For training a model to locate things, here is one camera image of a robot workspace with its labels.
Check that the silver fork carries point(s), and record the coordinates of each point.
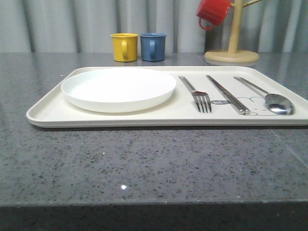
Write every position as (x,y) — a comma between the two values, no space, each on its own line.
(201,99)

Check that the silver chopstick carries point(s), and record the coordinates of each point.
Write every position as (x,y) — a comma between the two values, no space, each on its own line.
(225,96)
(234,99)

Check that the blue mug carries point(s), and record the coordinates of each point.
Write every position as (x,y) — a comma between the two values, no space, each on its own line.
(153,46)

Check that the wooden mug tree stand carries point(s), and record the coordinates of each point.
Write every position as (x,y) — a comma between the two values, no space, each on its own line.
(233,54)

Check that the grey curtain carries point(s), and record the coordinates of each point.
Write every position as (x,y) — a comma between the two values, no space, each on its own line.
(87,25)

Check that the red mug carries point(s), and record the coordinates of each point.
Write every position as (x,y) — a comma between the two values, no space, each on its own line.
(213,11)

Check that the yellow mug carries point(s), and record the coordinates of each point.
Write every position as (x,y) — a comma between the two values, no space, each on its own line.
(125,47)

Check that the cream rabbit print tray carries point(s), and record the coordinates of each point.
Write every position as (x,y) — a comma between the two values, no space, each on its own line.
(55,111)

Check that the white round plate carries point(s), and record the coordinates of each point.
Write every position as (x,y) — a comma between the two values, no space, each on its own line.
(119,90)

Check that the silver spoon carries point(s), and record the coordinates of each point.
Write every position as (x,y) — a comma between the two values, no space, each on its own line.
(275,103)

